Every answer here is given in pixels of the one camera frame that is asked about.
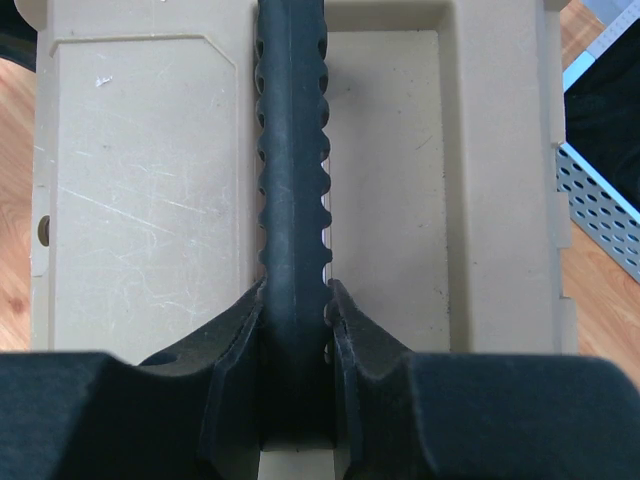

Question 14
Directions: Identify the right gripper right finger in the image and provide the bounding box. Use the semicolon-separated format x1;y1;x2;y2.
329;280;639;479

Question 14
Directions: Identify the tan plastic tool box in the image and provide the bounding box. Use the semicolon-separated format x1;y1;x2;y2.
14;0;579;480

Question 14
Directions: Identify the black cloth in basket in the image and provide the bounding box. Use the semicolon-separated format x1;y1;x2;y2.
564;22;639;207

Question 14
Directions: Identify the blue plastic basket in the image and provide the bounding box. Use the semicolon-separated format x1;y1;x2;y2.
556;1;639;279

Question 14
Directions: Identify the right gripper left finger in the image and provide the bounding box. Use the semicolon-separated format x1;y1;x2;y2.
1;287;262;479

